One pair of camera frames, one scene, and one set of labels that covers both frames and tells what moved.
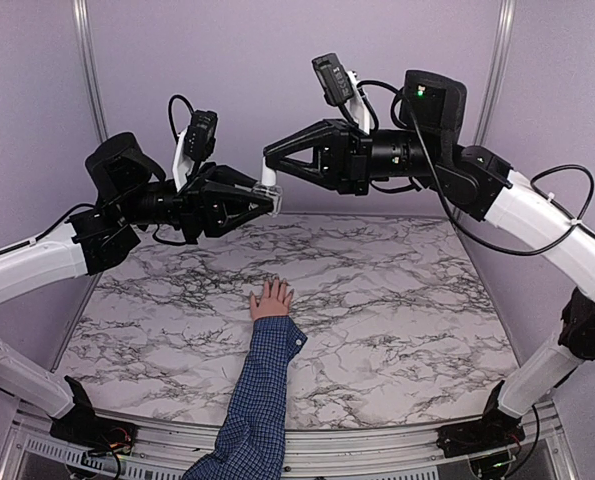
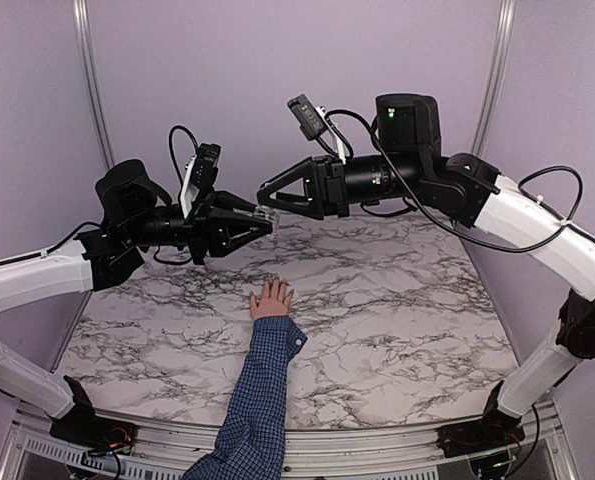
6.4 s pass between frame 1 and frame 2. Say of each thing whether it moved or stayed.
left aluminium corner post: stayed
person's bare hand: stayed
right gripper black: moved
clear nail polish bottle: moved
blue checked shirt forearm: stayed
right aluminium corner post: stayed
